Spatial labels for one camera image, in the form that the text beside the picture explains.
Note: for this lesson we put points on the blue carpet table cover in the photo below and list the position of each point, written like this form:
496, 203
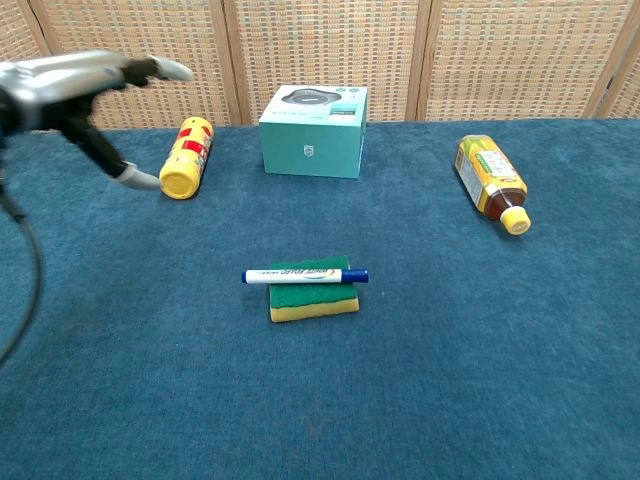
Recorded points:
320, 390

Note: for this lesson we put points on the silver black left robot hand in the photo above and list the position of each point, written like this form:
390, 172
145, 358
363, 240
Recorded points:
50, 90

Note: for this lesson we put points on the yellow cylindrical can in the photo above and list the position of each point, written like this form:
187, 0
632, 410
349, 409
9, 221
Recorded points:
186, 159

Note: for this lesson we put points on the amber tea bottle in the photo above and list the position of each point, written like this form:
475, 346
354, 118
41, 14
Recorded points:
490, 175

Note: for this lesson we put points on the woven folding screen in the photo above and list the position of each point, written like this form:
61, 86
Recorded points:
350, 55

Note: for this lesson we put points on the teal product box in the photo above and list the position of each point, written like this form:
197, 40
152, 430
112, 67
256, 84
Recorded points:
312, 140

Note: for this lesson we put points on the blue cap whiteboard marker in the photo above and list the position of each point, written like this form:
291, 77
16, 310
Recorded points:
300, 275

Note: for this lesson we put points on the green and yellow sponge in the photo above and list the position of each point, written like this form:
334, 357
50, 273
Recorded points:
310, 300

